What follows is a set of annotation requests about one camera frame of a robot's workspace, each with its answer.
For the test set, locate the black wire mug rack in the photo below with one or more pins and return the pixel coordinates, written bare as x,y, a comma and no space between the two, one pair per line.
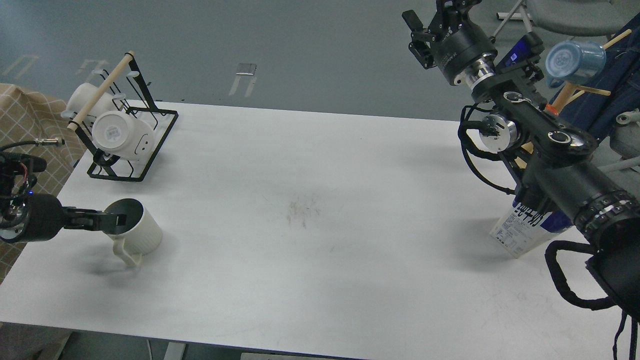
122,89

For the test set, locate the red plastic cup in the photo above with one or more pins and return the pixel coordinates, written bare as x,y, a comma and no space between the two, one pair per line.
551,109

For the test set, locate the dark blue fabric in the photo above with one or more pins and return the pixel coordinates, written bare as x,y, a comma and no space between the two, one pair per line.
621,78

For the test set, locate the beige checkered cloth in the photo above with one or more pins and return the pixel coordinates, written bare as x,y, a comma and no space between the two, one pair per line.
26,114

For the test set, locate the cream ribbed mug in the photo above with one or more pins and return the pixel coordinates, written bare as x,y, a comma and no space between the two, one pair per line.
138,235

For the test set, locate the grey office chair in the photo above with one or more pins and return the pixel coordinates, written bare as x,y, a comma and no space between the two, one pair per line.
574,18

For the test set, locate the wooden mug tree stand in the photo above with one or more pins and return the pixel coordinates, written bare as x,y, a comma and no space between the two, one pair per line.
576,102

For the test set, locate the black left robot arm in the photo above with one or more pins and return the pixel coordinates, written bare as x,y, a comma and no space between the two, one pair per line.
31,217

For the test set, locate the light blue plastic cup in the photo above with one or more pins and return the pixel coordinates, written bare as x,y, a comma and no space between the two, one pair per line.
576,62

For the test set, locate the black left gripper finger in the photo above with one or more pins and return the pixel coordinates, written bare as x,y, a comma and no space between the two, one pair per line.
112,219

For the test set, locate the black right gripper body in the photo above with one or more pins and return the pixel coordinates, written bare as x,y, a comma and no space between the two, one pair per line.
457,41

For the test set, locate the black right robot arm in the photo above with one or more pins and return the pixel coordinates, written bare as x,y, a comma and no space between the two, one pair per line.
549,159

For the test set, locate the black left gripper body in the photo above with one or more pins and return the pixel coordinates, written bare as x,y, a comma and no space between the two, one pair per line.
74,218

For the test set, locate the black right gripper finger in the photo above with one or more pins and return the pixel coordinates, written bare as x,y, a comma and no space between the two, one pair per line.
421,50
415,24

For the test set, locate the blue white milk carton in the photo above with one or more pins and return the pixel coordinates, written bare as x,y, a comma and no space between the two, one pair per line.
522,229

